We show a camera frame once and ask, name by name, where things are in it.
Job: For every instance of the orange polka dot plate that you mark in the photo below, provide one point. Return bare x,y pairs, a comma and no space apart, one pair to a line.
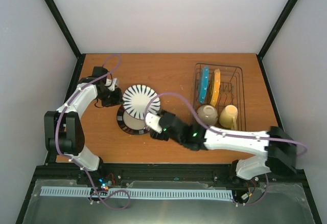
214,86

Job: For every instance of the metal floor plate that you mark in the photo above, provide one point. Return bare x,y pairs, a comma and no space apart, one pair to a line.
274,203

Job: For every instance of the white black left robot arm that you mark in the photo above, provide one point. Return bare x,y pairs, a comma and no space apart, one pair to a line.
63,129

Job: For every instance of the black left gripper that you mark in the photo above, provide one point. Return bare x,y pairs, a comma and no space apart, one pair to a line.
117,99

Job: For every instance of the black striped plate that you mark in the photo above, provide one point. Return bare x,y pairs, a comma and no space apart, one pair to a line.
129,124

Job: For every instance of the cream ceramic bowl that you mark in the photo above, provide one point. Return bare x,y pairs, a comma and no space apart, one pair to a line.
208,115

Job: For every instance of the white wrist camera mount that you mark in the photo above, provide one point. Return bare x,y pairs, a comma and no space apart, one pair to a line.
152,121
112,84

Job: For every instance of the white blue striped plate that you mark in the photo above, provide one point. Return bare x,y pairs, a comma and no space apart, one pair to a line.
136,99

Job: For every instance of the yellow ceramic mug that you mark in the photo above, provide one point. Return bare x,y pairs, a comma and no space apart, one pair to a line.
228,117

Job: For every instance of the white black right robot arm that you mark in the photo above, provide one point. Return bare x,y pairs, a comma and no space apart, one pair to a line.
272,151

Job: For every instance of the teal polka dot plate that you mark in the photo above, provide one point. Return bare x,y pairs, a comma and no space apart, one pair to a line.
203,84

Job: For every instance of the dark wire dish rack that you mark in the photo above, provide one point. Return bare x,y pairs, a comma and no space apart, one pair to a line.
231,90

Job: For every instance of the black aluminium frame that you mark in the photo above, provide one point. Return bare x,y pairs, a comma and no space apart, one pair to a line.
51,170

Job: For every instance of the white slotted cable duct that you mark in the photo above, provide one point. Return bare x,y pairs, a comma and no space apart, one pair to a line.
144,194

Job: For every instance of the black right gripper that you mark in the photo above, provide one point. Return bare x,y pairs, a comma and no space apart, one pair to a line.
156,135

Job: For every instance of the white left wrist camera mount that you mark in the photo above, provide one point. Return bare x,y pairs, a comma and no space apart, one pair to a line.
112,84

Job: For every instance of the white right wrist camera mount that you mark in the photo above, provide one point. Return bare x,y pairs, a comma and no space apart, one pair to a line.
152,121

